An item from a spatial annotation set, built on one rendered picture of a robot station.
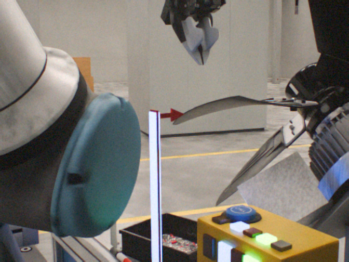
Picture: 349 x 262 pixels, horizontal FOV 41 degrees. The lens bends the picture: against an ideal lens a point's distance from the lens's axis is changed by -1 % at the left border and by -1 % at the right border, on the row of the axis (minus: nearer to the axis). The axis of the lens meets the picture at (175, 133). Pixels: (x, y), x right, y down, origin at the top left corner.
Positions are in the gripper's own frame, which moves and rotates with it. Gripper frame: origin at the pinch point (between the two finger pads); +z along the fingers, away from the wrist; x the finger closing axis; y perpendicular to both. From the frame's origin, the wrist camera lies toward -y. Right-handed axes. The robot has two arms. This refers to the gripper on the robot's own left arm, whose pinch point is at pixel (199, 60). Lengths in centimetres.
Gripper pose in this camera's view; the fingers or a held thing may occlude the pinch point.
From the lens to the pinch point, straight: 92.2
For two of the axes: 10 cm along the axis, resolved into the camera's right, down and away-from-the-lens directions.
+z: 1.9, 9.8, -0.8
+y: 5.0, -1.7, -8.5
